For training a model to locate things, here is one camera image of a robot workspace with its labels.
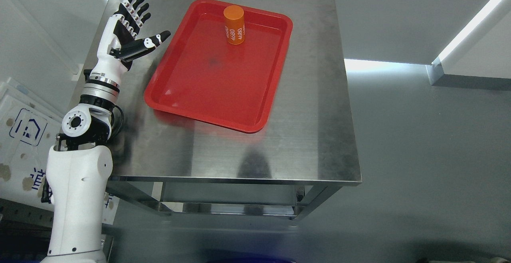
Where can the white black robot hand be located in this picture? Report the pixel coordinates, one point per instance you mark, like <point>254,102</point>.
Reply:
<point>120,43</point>

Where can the orange cylindrical capacitor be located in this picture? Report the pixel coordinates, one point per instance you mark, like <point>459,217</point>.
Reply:
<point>234,22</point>

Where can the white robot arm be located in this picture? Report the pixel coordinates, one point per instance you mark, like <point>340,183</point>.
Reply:
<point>78,175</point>

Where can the red plastic tray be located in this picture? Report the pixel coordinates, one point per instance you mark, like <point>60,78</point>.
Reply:
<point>203,77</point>

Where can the steel table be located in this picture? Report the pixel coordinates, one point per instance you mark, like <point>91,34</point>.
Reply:
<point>306,152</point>

